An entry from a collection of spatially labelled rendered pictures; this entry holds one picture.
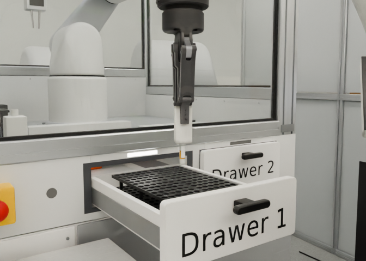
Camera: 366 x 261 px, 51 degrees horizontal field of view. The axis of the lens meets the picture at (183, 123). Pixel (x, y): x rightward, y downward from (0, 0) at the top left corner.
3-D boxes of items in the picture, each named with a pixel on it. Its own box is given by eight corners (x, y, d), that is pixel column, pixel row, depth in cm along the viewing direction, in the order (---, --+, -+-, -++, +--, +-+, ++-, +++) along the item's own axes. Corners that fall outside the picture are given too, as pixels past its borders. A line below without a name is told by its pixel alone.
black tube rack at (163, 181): (238, 215, 78) (238, 184, 78) (164, 234, 68) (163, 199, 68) (177, 190, 96) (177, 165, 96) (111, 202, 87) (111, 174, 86)
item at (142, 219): (282, 224, 74) (282, 193, 73) (168, 259, 60) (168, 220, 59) (170, 181, 107) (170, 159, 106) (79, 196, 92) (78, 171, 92)
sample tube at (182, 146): (184, 163, 72) (184, 138, 72) (185, 164, 71) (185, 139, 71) (178, 163, 72) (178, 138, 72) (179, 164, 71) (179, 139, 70)
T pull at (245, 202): (270, 207, 64) (271, 199, 64) (237, 216, 60) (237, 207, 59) (255, 202, 67) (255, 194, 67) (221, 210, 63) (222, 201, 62)
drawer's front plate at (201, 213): (295, 233, 74) (297, 176, 72) (165, 275, 57) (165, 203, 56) (288, 230, 75) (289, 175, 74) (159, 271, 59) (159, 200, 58)
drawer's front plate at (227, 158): (279, 177, 117) (280, 141, 116) (203, 192, 101) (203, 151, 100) (275, 176, 119) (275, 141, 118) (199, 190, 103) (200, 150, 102)
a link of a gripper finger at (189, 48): (190, 32, 69) (196, 25, 64) (190, 61, 69) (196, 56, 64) (177, 31, 68) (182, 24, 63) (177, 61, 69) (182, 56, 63)
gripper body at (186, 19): (159, 14, 73) (159, 64, 73) (164, 4, 64) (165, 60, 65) (199, 15, 74) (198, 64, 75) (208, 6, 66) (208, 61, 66)
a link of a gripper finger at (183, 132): (191, 104, 70) (192, 104, 70) (191, 143, 71) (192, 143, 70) (175, 104, 70) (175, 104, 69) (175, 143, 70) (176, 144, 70)
